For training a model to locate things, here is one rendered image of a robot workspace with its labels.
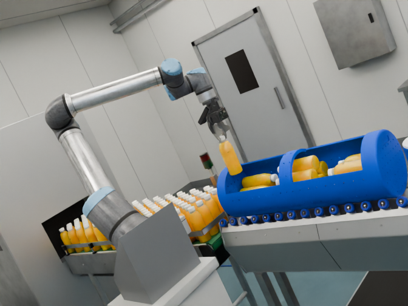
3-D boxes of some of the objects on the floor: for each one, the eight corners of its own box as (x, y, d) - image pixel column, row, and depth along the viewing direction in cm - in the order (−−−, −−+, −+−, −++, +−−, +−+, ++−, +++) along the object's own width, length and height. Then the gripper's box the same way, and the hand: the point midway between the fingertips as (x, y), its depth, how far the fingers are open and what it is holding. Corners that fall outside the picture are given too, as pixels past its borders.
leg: (315, 352, 262) (274, 260, 252) (306, 351, 266) (266, 260, 256) (319, 345, 266) (278, 254, 256) (311, 344, 270) (271, 255, 260)
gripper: (208, 101, 215) (226, 141, 218) (222, 94, 223) (238, 133, 226) (196, 105, 221) (214, 145, 224) (210, 99, 229) (226, 136, 232)
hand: (221, 138), depth 227 cm, fingers closed on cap, 4 cm apart
